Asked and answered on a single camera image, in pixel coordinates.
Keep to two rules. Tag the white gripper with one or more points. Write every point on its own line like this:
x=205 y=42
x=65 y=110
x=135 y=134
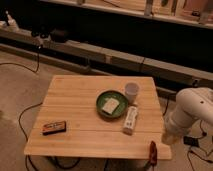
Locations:
x=169 y=138

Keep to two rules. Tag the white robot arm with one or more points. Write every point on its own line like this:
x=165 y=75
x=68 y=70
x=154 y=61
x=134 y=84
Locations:
x=192 y=104

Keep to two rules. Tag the black device on floor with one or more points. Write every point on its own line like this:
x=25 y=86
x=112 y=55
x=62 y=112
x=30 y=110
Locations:
x=190 y=141

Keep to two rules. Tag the wooden table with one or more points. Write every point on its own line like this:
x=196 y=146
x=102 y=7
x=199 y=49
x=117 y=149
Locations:
x=72 y=98

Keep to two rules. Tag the white plastic cup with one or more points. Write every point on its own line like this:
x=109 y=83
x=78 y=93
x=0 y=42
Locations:
x=131 y=91

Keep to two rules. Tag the white sponge on plate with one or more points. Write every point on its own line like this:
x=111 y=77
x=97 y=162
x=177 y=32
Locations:
x=110 y=105

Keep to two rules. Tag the green round plate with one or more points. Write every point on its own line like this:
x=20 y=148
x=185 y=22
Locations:
x=102 y=99

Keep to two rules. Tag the black orange cassette box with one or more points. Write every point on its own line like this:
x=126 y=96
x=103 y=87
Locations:
x=55 y=127

